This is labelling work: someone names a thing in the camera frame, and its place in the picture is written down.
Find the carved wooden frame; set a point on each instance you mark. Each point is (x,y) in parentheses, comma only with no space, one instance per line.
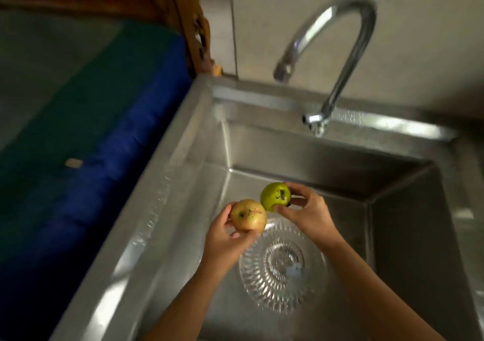
(181,12)

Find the stainless steel sink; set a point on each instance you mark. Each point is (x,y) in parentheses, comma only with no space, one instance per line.
(408,238)

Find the green apple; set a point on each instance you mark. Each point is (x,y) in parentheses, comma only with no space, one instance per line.
(274,197)

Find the clear cut-glass plate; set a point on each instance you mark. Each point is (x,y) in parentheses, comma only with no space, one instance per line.
(283,276)

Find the curved chrome gooseneck faucet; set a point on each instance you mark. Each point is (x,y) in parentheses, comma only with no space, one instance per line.
(363,30)

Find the person's left forearm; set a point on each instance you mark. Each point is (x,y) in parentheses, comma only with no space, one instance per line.
(189,306)

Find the person's right forearm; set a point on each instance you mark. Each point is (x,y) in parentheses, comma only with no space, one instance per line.
(374,299)

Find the person's left hand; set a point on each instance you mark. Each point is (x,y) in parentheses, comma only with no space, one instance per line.
(219,250)

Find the small white tag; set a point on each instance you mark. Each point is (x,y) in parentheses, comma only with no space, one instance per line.
(74,163)

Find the person's right hand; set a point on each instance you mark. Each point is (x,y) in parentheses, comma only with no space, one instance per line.
(310,219)

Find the blue and green tablecloth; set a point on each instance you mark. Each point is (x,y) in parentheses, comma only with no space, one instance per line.
(94,144)

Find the yellow-red apple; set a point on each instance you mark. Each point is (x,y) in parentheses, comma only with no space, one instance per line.
(248,216)

